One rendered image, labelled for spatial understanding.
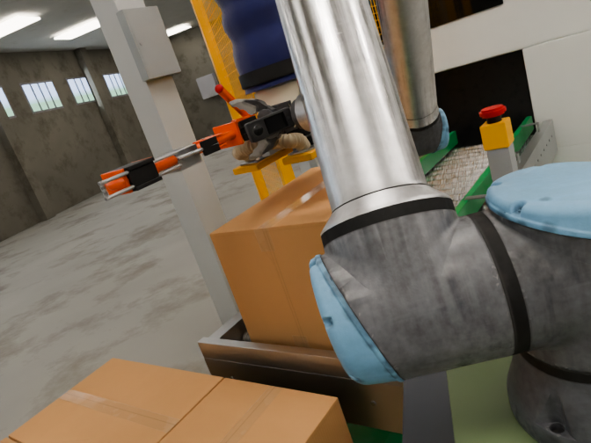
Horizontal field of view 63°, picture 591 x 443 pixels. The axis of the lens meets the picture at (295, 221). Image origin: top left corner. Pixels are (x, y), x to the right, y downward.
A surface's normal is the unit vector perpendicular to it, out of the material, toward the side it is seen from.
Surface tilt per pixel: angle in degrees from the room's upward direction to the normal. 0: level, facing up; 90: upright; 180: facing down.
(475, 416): 2
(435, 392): 0
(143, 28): 90
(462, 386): 2
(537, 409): 71
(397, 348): 96
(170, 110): 90
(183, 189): 90
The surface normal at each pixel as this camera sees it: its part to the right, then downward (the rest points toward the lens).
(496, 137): -0.54, 0.40
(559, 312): -0.05, 0.36
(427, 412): -0.31, -0.91
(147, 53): 0.78, -0.07
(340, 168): -0.70, 0.00
